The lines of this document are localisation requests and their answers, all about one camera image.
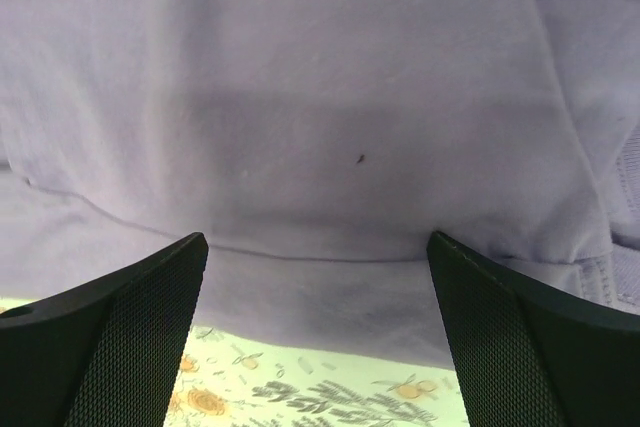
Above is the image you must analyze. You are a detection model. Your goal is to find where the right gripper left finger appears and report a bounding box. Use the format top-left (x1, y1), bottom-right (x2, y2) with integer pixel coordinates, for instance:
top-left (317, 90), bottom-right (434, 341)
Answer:
top-left (1, 233), bottom-right (208, 427)

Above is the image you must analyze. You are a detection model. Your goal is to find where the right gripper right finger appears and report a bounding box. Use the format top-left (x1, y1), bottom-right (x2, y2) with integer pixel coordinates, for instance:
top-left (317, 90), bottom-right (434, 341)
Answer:
top-left (427, 232), bottom-right (639, 427)

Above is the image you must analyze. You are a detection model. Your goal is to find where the purple t shirt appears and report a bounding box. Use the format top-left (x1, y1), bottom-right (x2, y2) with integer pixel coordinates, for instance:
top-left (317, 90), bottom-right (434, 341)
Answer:
top-left (1, 0), bottom-right (639, 366)

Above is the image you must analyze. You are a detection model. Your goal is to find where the floral table mat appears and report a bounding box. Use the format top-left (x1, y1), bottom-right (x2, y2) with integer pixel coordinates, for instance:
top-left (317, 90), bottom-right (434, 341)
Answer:
top-left (0, 296), bottom-right (471, 427)

